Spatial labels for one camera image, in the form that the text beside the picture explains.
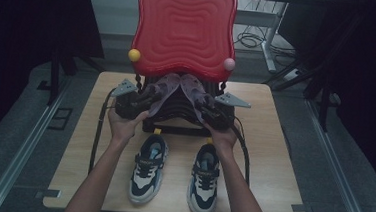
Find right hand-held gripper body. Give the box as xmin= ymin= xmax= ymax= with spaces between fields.
xmin=203 ymin=90 xmax=253 ymax=133

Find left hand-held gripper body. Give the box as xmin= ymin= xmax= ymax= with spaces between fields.
xmin=109 ymin=78 xmax=152 ymax=121

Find purple sandal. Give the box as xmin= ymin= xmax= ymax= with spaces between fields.
xmin=177 ymin=73 xmax=217 ymax=124
xmin=144 ymin=71 xmax=182 ymax=119

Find red and black shoe rack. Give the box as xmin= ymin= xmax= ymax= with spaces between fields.
xmin=122 ymin=0 xmax=242 ymax=139

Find navy and white sneaker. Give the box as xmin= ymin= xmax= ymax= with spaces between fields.
xmin=186 ymin=135 xmax=224 ymax=212
xmin=127 ymin=126 xmax=171 ymax=208

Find person's left hand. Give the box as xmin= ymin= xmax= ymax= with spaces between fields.
xmin=105 ymin=108 xmax=149 ymax=147

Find person's right hand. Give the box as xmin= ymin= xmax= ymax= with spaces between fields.
xmin=201 ymin=121 xmax=239 ymax=152

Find black metal stand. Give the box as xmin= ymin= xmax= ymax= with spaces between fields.
xmin=261 ymin=4 xmax=367 ymax=134
xmin=35 ymin=40 xmax=108 ymax=110

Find dark curtain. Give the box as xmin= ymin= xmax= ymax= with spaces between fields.
xmin=266 ymin=0 xmax=376 ymax=197
xmin=0 ymin=0 xmax=109 ymax=163

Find left hand-held gripper black cable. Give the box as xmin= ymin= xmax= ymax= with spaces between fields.
xmin=87 ymin=85 xmax=118 ymax=177

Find hand-held gripper black cable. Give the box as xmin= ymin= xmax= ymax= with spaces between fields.
xmin=227 ymin=117 xmax=255 ymax=187
xmin=87 ymin=85 xmax=118 ymax=177

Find right hand-held gripper black cable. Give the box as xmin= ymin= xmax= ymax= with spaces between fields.
xmin=227 ymin=117 xmax=255 ymax=187

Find black floor cables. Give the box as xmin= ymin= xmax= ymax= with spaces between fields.
xmin=234 ymin=23 xmax=298 ymax=58

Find white desk frame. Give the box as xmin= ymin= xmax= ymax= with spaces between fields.
xmin=232 ymin=0 xmax=289 ymax=74

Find metal floor rail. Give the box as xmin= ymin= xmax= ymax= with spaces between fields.
xmin=297 ymin=99 xmax=376 ymax=212
xmin=0 ymin=72 xmax=74 ymax=212

